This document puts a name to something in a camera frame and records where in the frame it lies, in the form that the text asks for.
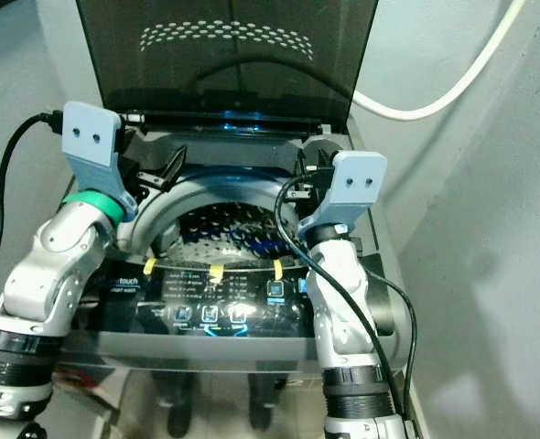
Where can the black left robot leg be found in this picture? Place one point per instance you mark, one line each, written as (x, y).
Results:
(180, 407)

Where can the black robot leg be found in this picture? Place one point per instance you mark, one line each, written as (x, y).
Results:
(180, 407)
(261, 407)

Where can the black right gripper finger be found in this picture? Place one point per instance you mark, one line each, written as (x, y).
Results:
(307, 160)

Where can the dark tinted washer lid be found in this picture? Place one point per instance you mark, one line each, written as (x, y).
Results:
(224, 73)

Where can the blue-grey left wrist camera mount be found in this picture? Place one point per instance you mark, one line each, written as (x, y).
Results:
(87, 142)

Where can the yellow tape piece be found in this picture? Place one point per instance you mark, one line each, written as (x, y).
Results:
(277, 269)
(216, 273)
(149, 266)

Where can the black right robot leg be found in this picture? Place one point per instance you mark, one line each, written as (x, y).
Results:
(261, 407)

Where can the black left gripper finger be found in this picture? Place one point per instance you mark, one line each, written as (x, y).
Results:
(175, 167)
(151, 185)

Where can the grey top-load washing machine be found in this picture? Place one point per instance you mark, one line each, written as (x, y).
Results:
(215, 320)

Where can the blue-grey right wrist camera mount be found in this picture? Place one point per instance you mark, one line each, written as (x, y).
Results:
(357, 183)

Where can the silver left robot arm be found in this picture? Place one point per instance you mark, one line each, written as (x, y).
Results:
(46, 274)

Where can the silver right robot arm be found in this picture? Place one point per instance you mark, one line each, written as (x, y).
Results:
(343, 320)

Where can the perforated steel washer drum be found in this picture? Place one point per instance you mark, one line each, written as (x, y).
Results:
(215, 233)

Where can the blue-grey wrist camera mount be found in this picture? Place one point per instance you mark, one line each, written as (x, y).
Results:
(357, 183)
(87, 142)

